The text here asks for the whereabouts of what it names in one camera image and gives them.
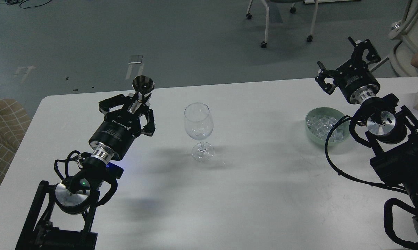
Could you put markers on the green bowl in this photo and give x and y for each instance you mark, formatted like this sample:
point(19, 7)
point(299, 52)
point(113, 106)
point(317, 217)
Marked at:
point(332, 112)

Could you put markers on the clear ice cubes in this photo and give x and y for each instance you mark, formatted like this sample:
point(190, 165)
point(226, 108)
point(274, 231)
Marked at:
point(319, 125)

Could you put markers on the clear wine glass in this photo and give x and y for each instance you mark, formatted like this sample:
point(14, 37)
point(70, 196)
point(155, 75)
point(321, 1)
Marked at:
point(199, 125)

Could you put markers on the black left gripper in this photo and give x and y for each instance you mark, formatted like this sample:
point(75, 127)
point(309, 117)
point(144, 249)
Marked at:
point(120, 128)

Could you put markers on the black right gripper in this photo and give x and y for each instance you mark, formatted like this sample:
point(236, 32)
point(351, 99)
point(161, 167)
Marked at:
point(358, 81)

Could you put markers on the cream white chair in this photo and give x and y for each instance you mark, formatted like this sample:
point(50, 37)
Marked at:
point(406, 32)

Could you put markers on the steel cocktail jigger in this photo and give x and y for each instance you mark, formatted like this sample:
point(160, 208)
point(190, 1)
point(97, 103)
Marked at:
point(143, 86)

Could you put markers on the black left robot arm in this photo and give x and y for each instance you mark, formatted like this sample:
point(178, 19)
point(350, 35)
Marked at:
point(90, 179)

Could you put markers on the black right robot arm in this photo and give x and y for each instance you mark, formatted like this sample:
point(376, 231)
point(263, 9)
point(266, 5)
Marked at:
point(392, 135)

